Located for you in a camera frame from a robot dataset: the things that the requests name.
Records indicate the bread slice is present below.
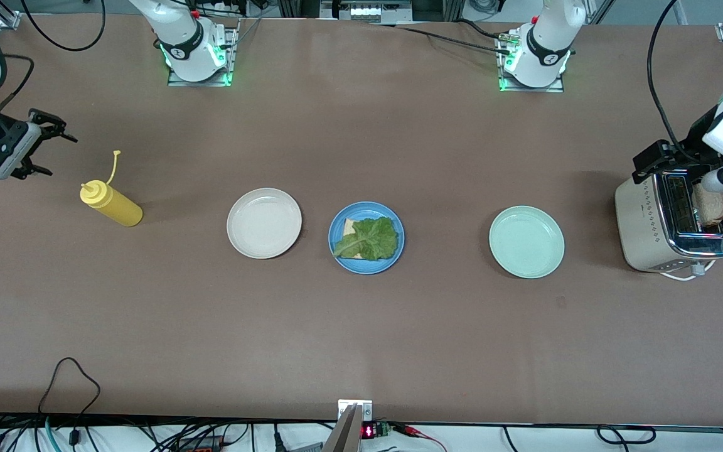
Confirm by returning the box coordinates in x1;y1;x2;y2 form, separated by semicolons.
693;185;723;228
341;218;365;260

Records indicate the yellow squeeze bottle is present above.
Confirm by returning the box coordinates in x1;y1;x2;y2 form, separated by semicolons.
80;149;144;228

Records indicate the green lettuce leaf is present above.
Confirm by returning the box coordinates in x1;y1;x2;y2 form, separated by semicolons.
333;217;400;262

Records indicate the pale green round plate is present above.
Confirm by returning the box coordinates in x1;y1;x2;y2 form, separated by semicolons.
488;205;565;279

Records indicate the off-white round plate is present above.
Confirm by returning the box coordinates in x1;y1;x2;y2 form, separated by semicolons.
227;187;303;260

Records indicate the blue round plate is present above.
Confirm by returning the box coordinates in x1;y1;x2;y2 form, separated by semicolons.
328;201;405;275

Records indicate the beige chrome toaster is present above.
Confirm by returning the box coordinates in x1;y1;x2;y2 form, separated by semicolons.
614;156;723;274

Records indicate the black orange box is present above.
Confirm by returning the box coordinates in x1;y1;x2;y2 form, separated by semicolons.
176;433;225;452

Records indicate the grey device with lights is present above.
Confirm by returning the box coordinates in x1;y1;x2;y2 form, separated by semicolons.
319;0;414;24

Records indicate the red clip lead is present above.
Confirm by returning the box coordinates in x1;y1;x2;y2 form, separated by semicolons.
393;424;449;452

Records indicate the grey angled bar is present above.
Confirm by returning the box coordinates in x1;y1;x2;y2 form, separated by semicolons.
321;404;363;452

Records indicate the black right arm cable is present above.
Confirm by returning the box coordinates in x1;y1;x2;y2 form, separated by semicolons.
0;0;107;114

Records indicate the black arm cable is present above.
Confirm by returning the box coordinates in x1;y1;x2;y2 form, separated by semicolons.
646;0;688;161
0;0;107;114

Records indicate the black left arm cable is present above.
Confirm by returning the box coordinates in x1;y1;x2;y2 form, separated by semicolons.
646;0;688;161

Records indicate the white toaster cord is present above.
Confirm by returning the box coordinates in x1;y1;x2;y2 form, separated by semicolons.
660;261;717;281

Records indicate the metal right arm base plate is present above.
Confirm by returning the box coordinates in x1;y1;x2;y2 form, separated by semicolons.
167;19;240;87

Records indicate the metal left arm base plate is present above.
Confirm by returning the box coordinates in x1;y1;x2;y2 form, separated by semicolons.
498;25;566;94

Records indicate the black looped thin cable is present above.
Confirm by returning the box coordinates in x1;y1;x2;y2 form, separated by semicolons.
36;357;102;434

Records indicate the black cable on table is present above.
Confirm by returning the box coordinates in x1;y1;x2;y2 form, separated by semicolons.
368;19;516;57

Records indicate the teal cable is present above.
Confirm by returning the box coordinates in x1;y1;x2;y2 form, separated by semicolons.
43;416;62;452

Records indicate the black coiled cable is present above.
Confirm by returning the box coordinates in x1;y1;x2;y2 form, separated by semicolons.
596;424;658;446

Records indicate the small metal bracket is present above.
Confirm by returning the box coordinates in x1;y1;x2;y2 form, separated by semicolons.
338;399;373;422

